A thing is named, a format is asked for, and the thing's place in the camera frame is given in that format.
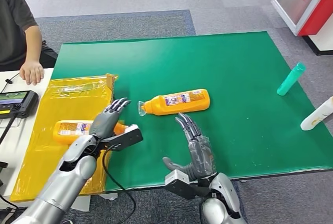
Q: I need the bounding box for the person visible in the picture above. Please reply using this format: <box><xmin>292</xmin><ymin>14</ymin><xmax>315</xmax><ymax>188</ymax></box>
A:
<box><xmin>0</xmin><ymin>0</ymin><xmax>58</xmax><ymax>86</ymax></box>

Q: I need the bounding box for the black handheld screen device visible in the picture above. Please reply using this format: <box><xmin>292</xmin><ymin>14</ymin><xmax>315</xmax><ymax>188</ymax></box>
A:
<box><xmin>0</xmin><ymin>90</ymin><xmax>40</xmax><ymax>120</ymax></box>

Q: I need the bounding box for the person's hand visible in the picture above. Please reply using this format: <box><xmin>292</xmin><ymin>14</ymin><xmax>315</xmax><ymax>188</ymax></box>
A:
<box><xmin>20</xmin><ymin>60</ymin><xmax>44</xmax><ymax>86</ymax></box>

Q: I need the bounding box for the yellow plastic wrapped board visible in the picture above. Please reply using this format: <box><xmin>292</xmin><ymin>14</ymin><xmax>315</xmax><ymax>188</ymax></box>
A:
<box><xmin>11</xmin><ymin>73</ymin><xmax>125</xmax><ymax>203</ymax></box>

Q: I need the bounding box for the thin black cable with clip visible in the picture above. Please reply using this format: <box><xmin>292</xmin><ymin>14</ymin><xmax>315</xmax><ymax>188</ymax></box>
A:
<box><xmin>0</xmin><ymin>73</ymin><xmax>20</xmax><ymax>94</ymax></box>

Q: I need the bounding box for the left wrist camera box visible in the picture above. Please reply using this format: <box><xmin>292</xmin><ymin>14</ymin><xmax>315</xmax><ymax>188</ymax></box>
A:
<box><xmin>99</xmin><ymin>124</ymin><xmax>144</xmax><ymax>152</ymax></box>

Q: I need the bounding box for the red and white cabinet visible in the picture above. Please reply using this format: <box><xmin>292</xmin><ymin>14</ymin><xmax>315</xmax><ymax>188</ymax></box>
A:
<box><xmin>270</xmin><ymin>0</ymin><xmax>333</xmax><ymax>56</ymax></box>

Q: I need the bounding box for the green table mat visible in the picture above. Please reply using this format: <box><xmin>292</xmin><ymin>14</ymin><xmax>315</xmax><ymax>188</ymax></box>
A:
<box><xmin>51</xmin><ymin>31</ymin><xmax>333</xmax><ymax>192</ymax></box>

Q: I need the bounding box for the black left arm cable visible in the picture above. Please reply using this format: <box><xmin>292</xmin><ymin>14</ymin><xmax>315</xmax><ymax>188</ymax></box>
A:
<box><xmin>102</xmin><ymin>144</ymin><xmax>136</xmax><ymax>224</ymax></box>

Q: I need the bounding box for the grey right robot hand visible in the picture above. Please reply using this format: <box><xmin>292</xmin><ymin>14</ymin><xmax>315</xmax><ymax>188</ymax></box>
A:
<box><xmin>162</xmin><ymin>113</ymin><xmax>217</xmax><ymax>182</ymax></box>

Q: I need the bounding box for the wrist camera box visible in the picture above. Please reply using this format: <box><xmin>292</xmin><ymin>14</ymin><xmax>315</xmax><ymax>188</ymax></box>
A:
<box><xmin>164</xmin><ymin>169</ymin><xmax>209</xmax><ymax>201</ymax></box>
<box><xmin>99</xmin><ymin>124</ymin><xmax>144</xmax><ymax>152</ymax></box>

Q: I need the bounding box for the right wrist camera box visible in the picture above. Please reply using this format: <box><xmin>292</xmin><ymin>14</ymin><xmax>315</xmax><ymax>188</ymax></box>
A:
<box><xmin>164</xmin><ymin>169</ymin><xmax>209</xmax><ymax>201</ymax></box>

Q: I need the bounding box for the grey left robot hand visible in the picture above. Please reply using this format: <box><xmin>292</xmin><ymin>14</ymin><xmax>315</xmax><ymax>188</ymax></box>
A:
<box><xmin>89</xmin><ymin>97</ymin><xmax>132</xmax><ymax>140</ymax></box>

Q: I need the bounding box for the teal plastic bottle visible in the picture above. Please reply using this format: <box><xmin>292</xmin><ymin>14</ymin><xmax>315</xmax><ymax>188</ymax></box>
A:
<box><xmin>276</xmin><ymin>62</ymin><xmax>307</xmax><ymax>97</ymax></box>

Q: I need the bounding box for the white plastic bottle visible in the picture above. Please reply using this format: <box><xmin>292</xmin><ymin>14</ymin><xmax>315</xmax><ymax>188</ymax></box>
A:
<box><xmin>300</xmin><ymin>96</ymin><xmax>333</xmax><ymax>132</ymax></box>

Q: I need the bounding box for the metal table bracket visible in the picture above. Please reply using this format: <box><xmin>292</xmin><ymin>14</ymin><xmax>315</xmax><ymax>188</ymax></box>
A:
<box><xmin>99</xmin><ymin>192</ymin><xmax>118</xmax><ymax>202</ymax></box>

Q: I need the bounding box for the orange detergent bottle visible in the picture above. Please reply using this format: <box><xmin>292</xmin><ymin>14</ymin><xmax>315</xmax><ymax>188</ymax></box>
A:
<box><xmin>138</xmin><ymin>89</ymin><xmax>210</xmax><ymax>117</ymax></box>
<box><xmin>53</xmin><ymin>120</ymin><xmax>128</xmax><ymax>145</ymax></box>

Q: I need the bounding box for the black device cable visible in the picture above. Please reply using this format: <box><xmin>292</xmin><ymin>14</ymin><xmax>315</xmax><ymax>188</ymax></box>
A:
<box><xmin>0</xmin><ymin>115</ymin><xmax>17</xmax><ymax>145</ymax></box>

